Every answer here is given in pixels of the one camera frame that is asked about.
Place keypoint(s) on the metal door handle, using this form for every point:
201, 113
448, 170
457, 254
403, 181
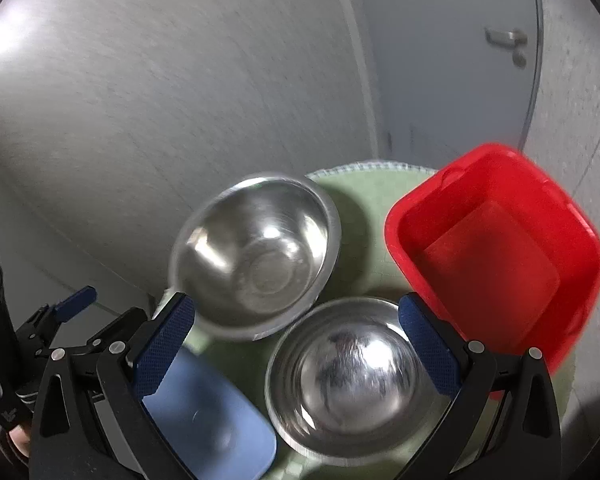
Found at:
510, 40

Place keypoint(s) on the green checkered tablecloth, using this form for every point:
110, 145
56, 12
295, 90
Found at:
363, 194

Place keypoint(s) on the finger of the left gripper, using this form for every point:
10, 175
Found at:
115, 337
38, 332

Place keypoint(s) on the person's left hand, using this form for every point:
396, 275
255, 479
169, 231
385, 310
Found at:
20, 438

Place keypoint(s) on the large steel bowl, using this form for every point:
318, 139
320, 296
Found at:
345, 386

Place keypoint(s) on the grey door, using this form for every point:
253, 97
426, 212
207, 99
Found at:
443, 89

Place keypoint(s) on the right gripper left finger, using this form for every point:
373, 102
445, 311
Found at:
89, 420

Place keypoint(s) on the blue plastic plate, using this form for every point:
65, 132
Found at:
210, 425

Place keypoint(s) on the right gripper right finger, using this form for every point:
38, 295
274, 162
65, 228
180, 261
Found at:
502, 421

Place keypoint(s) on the red plastic basin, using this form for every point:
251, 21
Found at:
497, 248

